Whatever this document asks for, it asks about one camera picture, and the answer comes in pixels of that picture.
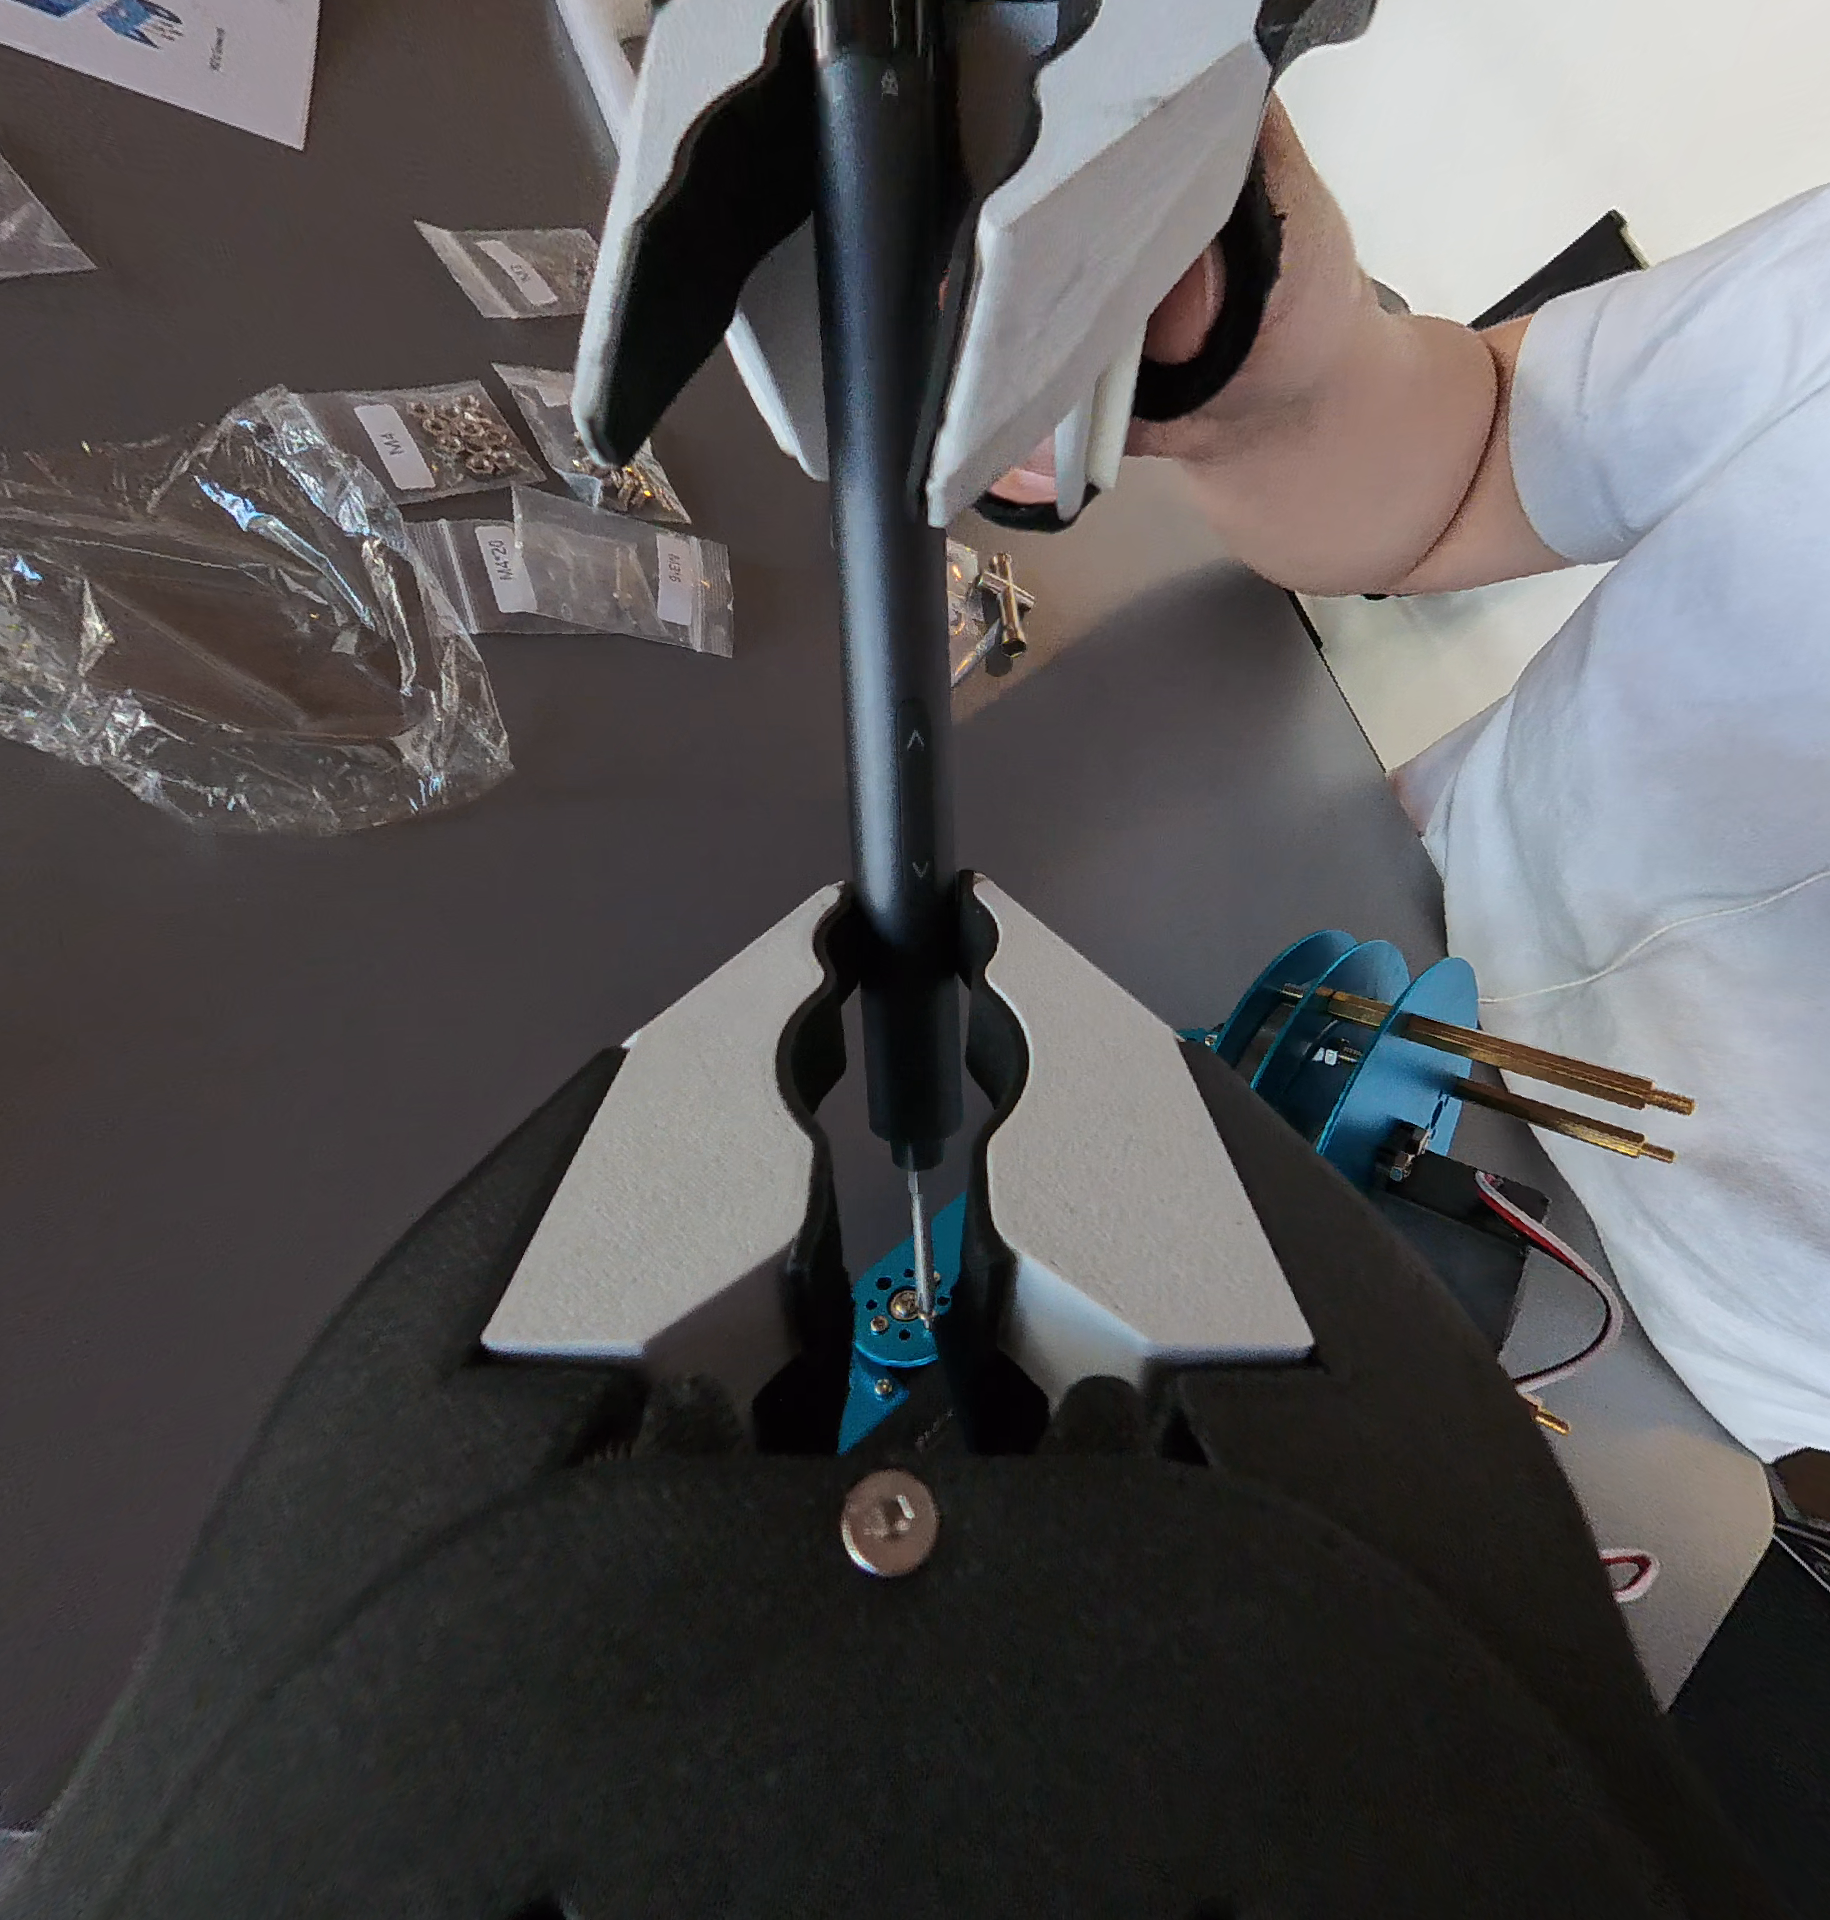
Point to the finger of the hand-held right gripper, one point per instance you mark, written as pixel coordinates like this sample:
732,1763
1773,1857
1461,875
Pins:
1095,225
661,90

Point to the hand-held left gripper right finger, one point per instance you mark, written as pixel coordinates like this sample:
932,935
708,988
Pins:
1147,1201

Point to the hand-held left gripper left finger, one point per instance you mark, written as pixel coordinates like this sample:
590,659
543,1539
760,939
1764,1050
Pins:
636,1201

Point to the blue toy robot arm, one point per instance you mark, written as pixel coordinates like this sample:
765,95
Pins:
1366,1050

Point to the black electric screwdriver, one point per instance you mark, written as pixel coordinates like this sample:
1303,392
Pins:
892,601

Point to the person's right hand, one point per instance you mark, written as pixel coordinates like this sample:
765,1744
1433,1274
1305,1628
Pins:
1320,420

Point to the clear bag of small nuts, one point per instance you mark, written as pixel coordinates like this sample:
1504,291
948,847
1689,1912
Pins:
510,271

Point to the clear bag of short screws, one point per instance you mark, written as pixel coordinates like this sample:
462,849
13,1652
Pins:
601,480

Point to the clear bag of large nuts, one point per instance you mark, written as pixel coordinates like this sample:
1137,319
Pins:
436,436

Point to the printed instruction sheet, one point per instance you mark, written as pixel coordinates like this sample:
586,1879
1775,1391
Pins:
181,61

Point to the black office chair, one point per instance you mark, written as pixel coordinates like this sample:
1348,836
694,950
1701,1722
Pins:
1576,271

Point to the clear bag of thin screws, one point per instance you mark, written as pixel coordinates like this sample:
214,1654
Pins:
616,576

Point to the clear bag of long screws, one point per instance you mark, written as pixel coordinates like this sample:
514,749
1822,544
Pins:
471,576

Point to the person in white shirt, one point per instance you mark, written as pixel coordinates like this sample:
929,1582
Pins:
1681,675

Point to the clear zip bag white label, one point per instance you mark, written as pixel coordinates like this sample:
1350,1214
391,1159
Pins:
0,225

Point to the large clear plastic wrap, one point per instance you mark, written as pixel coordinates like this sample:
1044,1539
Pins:
225,645

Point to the black striped trousers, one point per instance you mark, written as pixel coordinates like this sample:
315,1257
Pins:
1785,1725

